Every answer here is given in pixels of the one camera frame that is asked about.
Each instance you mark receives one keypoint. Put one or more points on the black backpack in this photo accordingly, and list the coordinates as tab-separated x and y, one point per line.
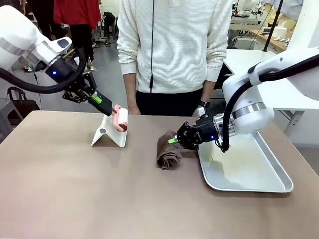
109	20

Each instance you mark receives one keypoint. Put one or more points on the person's left forearm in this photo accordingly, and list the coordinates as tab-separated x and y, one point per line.
208	90

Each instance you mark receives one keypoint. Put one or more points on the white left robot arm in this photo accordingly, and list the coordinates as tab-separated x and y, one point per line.
15	37

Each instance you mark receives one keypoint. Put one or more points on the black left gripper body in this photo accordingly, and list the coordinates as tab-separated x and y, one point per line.
64	74

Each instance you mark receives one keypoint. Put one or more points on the person's right forearm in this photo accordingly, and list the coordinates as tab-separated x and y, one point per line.
130	89

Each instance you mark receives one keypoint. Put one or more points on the white background table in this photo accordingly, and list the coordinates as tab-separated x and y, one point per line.
244	59

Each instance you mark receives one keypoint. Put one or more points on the silver metal tray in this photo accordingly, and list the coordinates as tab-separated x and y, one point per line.
249	169

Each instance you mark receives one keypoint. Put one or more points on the black wrist watch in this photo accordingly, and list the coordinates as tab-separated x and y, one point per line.
205	103

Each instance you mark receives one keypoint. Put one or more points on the black stand pole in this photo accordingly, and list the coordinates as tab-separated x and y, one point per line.
272	25

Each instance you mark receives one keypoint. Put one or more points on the black handbag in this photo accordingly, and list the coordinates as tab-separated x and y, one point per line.
23	104

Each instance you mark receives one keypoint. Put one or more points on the person in white sweater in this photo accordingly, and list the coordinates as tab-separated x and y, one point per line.
174	37

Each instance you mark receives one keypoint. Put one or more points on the grey metal stool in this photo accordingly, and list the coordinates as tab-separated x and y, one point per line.
7	117

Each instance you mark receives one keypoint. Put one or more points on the white lint roller stand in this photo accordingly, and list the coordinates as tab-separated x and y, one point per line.
109	137

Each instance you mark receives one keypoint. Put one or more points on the white side table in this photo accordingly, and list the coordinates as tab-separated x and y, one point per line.
296	117

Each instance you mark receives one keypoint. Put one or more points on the bystander in black clothes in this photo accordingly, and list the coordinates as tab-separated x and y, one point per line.
45	15

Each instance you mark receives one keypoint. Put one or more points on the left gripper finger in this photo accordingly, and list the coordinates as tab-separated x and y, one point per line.
99	105
104	102

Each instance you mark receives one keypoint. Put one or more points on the brown cloth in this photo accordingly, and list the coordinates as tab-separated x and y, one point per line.
169	154

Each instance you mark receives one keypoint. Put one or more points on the pink lint roller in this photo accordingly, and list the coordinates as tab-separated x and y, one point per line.
122	118

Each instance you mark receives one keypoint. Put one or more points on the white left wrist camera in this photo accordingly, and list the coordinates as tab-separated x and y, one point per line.
62	43

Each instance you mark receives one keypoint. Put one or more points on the person's right hand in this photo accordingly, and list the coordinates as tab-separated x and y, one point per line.
133	110

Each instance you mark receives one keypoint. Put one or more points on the bystander in red top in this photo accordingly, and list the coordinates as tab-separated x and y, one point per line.
74	15

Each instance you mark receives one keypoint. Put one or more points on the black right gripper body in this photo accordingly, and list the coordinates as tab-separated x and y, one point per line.
205	130

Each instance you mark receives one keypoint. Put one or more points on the wooden workbench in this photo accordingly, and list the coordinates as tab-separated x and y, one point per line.
271	39

